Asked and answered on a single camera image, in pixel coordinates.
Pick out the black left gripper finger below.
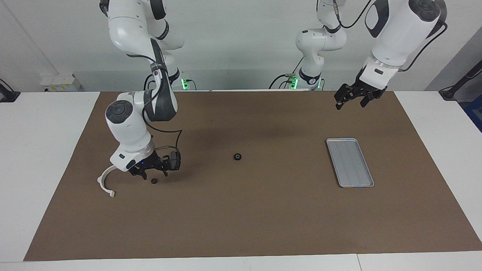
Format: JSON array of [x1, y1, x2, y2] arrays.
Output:
[[335, 84, 358, 110], [360, 89, 387, 108]]

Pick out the silver metal tray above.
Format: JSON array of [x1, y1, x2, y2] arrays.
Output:
[[326, 138, 375, 188]]

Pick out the black stand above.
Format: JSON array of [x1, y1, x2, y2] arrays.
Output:
[[439, 60, 482, 101]]

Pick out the brown table mat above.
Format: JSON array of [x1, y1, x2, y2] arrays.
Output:
[[23, 90, 482, 261]]

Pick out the blue bin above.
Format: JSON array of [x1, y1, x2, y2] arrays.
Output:
[[464, 94, 482, 132]]

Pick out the black table clamp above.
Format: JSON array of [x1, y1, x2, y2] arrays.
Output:
[[0, 79, 20, 103]]

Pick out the white curved plastic bracket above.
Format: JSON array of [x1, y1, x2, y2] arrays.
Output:
[[97, 165, 117, 198]]

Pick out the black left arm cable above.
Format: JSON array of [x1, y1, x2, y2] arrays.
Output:
[[333, 0, 448, 72]]

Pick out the black base cable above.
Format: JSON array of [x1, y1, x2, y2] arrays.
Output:
[[269, 56, 306, 90]]

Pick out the white wall box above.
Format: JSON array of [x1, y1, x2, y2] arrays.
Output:
[[40, 73, 81, 93]]

